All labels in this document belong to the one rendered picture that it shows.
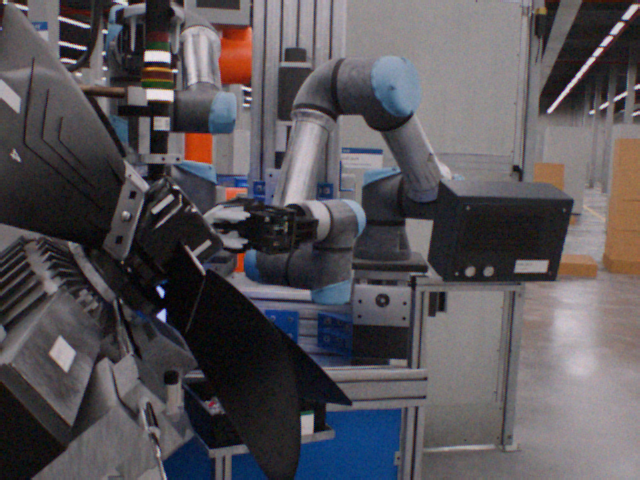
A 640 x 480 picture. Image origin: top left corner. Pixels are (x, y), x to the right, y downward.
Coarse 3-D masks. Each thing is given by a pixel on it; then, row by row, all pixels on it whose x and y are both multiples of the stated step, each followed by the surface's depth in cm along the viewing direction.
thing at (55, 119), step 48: (0, 48) 59; (48, 48) 67; (48, 96) 65; (0, 144) 57; (48, 144) 64; (96, 144) 73; (0, 192) 56; (48, 192) 64; (96, 192) 73; (96, 240) 75
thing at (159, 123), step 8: (152, 104) 95; (160, 104) 95; (168, 104) 96; (160, 112) 95; (168, 112) 96; (152, 120) 95; (160, 120) 95; (168, 120) 96; (152, 128) 95; (160, 128) 95; (168, 128) 96; (152, 136) 95; (160, 136) 96; (168, 136) 97; (152, 144) 96; (160, 144) 96; (152, 152) 96; (160, 152) 96; (152, 168) 96; (160, 168) 97; (152, 176) 97; (160, 176) 97
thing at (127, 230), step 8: (128, 176) 80; (128, 184) 81; (136, 184) 82; (128, 192) 81; (120, 200) 80; (128, 200) 81; (136, 200) 83; (120, 208) 80; (128, 208) 82; (136, 208) 83; (120, 216) 80; (136, 216) 84; (112, 224) 79; (120, 224) 80; (128, 224) 82; (136, 224) 83; (112, 232) 79; (120, 232) 80; (128, 232) 82; (112, 240) 79; (128, 240) 82; (104, 248) 78; (112, 248) 79; (120, 248) 81; (128, 248) 82; (120, 256) 81
